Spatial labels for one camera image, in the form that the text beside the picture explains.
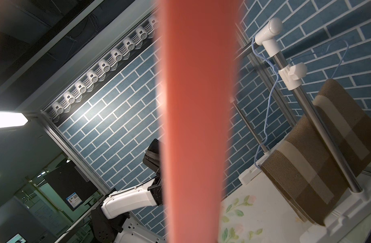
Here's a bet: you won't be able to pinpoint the light blue wire hanger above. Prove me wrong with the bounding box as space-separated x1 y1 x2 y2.
251 36 350 170

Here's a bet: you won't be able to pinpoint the pink plastic hanger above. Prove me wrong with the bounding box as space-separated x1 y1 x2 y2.
158 1 241 243

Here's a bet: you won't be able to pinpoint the beige brown plaid scarf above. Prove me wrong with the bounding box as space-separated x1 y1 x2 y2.
260 79 371 225

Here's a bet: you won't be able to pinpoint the floral table mat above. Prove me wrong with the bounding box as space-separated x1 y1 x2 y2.
218 166 371 243

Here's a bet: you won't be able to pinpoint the ceiling light panel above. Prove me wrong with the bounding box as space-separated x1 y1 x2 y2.
0 112 28 129

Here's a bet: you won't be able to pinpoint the steel clothes rack white joints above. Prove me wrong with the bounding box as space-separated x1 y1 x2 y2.
238 18 371 243

